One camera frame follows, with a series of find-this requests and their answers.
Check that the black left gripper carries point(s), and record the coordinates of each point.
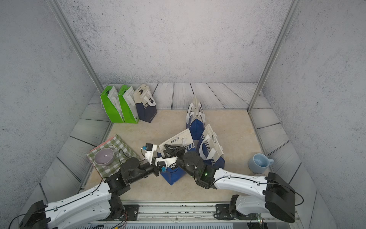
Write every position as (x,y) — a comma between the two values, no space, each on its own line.
(156,169)

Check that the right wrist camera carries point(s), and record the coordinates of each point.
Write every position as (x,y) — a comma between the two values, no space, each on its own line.
(161,166)

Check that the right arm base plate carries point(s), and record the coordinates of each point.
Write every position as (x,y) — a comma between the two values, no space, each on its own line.
(229,212)

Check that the green checkered cloth mat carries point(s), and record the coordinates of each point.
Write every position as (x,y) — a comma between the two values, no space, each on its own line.
(114,167)

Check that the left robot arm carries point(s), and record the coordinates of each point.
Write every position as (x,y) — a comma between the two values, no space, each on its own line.
(102,202)

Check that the blue bag standing rear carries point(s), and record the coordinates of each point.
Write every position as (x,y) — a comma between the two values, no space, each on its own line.
(195,119)

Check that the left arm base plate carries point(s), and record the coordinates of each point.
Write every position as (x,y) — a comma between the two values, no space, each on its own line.
(130,212)

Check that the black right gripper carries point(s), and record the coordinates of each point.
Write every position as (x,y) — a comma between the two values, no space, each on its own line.
(176,152)

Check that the blue white takeout bag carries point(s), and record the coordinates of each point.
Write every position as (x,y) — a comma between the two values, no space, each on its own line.
(174,174)

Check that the metal spoon patterned handle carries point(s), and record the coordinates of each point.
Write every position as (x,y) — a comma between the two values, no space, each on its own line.
(120,151)

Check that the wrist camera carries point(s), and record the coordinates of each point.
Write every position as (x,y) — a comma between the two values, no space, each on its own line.
(161,166)
(148,147)

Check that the green white takeout bag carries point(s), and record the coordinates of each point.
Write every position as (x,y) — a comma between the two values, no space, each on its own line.
(127,105)
(111,104)

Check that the dark navy takeaway bag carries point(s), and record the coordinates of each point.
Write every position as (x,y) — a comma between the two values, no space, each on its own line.
(145,103)

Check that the lilac ceramic bowl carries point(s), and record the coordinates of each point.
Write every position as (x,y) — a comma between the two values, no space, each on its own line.
(104,157)

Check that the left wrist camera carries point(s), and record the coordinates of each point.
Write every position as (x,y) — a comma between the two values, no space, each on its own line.
(148,147)

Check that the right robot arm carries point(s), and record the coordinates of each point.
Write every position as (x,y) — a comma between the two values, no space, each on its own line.
(254,194)

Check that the light blue mug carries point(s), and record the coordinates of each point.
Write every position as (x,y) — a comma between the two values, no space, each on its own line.
(259,163)

